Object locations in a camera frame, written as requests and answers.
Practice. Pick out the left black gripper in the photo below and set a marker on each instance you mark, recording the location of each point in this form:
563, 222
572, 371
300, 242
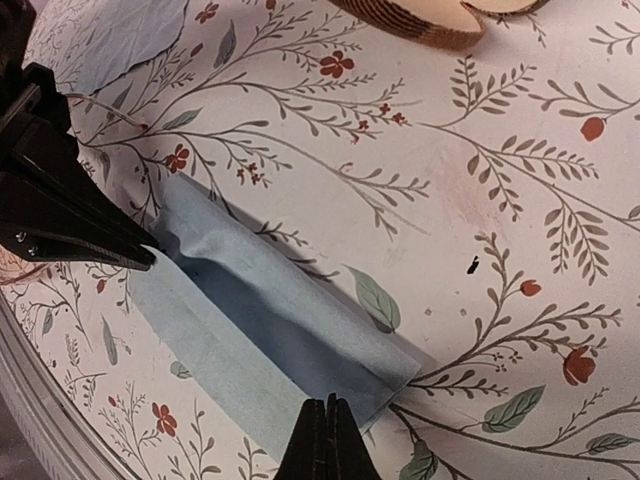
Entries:
43, 185

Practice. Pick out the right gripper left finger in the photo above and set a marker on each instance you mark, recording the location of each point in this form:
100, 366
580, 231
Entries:
305, 454

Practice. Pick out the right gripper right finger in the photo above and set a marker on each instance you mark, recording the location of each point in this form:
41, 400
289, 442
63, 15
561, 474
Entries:
347, 455

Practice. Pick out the brown striped glasses case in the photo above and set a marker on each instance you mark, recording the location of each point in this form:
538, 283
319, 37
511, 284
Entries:
451, 25

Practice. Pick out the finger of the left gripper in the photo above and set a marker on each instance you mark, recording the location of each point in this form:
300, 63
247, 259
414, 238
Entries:
128, 251

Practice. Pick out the blue cleaning cloth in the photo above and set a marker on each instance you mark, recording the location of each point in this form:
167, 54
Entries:
89, 44
256, 333

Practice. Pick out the floral patterned table mat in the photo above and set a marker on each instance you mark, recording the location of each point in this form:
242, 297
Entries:
491, 201

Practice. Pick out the clear pink frame glasses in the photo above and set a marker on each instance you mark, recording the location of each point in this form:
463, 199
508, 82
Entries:
14, 270

